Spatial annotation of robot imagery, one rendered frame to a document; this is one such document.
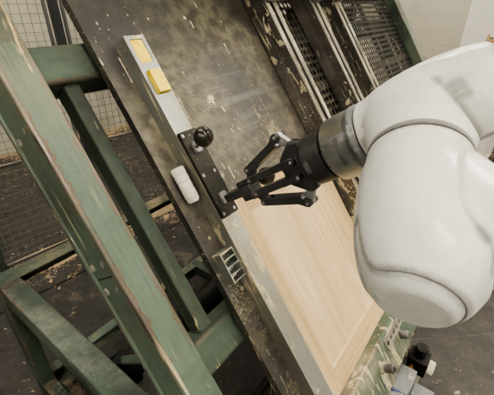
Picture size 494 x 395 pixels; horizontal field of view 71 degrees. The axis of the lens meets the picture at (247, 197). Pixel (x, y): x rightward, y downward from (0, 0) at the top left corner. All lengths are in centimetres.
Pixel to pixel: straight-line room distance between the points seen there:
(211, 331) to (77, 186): 40
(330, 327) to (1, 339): 208
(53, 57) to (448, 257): 73
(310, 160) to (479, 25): 440
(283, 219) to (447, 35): 562
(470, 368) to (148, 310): 205
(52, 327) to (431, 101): 128
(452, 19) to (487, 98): 593
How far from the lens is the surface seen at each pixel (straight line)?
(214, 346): 79
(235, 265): 77
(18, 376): 241
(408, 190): 30
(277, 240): 87
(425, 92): 39
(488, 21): 480
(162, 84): 77
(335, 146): 46
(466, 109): 40
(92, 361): 125
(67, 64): 81
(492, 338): 265
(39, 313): 147
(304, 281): 92
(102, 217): 61
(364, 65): 154
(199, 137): 62
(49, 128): 63
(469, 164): 33
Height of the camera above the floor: 173
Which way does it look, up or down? 29 degrees down
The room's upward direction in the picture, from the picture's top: straight up
